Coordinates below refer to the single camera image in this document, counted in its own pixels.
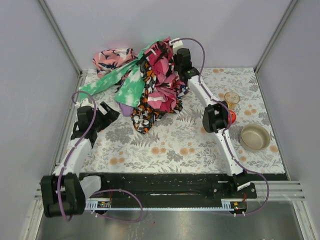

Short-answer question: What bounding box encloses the black orange patterned cloth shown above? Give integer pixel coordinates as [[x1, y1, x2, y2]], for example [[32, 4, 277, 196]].
[[131, 60, 183, 134]]

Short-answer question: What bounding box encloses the amber drinking glass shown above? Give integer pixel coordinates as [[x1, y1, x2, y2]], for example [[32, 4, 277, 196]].
[[224, 91, 241, 110]]

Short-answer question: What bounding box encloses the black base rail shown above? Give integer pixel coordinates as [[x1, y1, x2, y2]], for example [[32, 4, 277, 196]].
[[79, 172, 258, 201]]

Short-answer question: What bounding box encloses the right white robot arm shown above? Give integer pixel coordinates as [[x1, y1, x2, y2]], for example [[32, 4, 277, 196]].
[[173, 48, 251, 192]]

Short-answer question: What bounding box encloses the floral tablecloth mat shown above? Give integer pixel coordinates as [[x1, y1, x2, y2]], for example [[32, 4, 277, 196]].
[[80, 67, 285, 174]]

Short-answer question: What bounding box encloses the blue white patterned cloth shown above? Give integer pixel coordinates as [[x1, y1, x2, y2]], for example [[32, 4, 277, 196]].
[[174, 84, 189, 98]]

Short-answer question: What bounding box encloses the left aluminium frame post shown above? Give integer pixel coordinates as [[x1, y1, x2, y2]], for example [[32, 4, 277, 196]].
[[36, 0, 83, 76]]

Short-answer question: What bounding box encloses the red pink camo cloth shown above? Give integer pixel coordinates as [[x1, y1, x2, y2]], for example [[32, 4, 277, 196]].
[[143, 37, 185, 113]]

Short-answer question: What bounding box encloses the green tie-dye cloth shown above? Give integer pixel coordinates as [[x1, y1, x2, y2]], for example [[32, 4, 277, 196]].
[[79, 45, 150, 108]]

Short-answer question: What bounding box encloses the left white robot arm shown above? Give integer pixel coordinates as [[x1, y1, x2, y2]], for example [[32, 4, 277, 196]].
[[40, 102, 120, 218]]

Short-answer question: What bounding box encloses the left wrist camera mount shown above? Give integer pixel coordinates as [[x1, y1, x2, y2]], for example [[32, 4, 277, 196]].
[[78, 98, 95, 108]]

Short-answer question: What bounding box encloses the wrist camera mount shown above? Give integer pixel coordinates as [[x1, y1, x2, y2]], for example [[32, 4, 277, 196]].
[[78, 98, 95, 108], [169, 38, 184, 50]]

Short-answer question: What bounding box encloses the purple cloth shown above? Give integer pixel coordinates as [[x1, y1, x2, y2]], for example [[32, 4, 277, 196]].
[[119, 103, 134, 117]]

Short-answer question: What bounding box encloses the pink navy patterned cloth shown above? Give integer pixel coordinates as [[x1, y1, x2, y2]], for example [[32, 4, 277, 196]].
[[92, 48, 137, 79]]

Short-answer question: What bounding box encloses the red apple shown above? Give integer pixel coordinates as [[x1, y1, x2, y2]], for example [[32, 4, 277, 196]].
[[229, 110, 237, 124]]

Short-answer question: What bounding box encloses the aluminium frame post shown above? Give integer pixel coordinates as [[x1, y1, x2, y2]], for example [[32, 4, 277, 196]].
[[254, 0, 300, 74], [36, 0, 83, 76]]

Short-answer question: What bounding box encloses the right aluminium frame post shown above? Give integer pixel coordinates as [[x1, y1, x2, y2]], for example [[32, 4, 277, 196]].
[[254, 0, 300, 74]]

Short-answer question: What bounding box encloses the beige metal bowl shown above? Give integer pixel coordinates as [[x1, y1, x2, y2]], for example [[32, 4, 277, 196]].
[[240, 123, 271, 152]]

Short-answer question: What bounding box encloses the white slotted cable duct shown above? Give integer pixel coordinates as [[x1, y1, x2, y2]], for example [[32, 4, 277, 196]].
[[84, 195, 242, 211]]

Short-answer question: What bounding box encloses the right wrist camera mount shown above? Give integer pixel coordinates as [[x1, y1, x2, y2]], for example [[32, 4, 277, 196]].
[[169, 38, 184, 50]]

